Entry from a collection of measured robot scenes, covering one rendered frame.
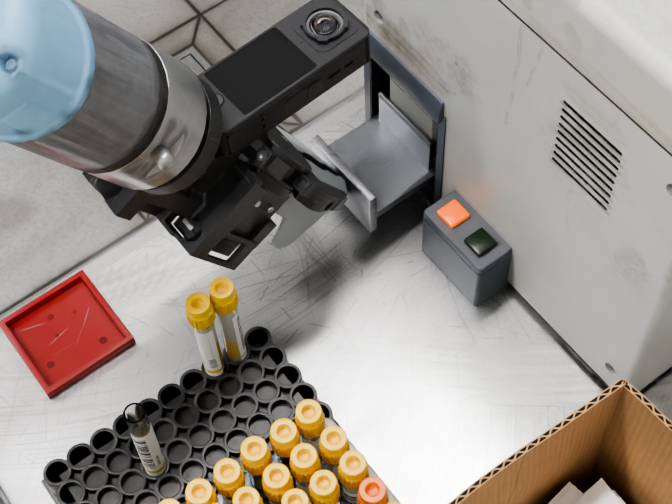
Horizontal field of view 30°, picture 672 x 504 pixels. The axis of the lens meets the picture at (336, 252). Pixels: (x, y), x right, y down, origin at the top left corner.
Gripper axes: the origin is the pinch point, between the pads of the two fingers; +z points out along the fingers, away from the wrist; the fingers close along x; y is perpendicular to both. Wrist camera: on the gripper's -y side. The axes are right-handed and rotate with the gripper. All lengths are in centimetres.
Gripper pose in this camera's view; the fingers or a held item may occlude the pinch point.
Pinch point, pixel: (337, 181)
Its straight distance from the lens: 85.8
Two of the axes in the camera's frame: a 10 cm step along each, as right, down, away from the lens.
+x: 6.0, 6.7, -4.3
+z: 4.3, 1.8, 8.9
